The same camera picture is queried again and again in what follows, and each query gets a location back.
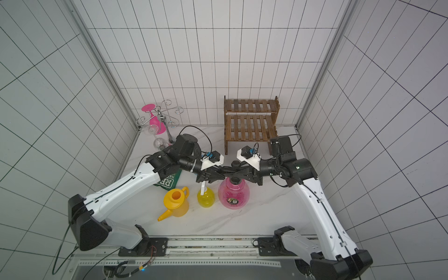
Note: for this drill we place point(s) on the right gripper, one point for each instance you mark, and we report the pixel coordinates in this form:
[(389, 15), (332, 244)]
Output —
[(252, 171)]

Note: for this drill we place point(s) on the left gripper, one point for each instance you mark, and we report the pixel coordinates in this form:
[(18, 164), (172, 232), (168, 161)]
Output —
[(207, 175)]

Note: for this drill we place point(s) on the pink pressure sprayer bottle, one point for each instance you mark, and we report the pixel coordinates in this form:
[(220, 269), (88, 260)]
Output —
[(233, 197)]

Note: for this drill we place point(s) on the yellow spray bottle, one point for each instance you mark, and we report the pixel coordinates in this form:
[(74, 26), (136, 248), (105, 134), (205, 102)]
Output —
[(205, 196)]

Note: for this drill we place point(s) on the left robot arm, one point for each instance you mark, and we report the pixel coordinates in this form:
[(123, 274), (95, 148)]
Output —
[(89, 216)]

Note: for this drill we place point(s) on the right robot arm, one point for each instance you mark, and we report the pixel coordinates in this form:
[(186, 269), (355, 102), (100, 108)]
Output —
[(336, 257)]

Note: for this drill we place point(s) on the yellow watering can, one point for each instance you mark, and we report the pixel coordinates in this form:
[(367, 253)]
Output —
[(176, 203)]

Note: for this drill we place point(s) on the wooden two-tier shelf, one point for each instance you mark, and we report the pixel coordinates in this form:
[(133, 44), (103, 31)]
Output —
[(250, 120)]

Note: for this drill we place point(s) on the green snack bag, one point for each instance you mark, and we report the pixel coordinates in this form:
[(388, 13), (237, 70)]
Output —
[(170, 182)]

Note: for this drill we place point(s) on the chrome wine glass rack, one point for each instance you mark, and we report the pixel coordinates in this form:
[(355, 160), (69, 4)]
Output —
[(170, 121)]

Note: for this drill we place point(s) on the clear wine glass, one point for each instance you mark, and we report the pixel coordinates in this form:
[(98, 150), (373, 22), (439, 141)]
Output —
[(159, 143)]

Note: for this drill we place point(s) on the pink wine glass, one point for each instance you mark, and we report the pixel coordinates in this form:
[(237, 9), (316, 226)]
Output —
[(155, 118)]

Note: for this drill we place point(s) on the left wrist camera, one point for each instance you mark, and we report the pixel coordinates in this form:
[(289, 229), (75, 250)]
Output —
[(212, 159)]

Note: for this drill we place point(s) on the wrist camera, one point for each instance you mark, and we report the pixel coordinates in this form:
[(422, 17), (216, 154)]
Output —
[(212, 159), (250, 156)]

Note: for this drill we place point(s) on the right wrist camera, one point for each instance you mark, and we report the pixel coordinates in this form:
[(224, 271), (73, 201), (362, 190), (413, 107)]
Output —
[(250, 156)]

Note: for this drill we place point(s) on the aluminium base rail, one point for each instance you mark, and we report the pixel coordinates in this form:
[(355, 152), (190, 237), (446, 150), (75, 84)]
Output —
[(212, 251)]

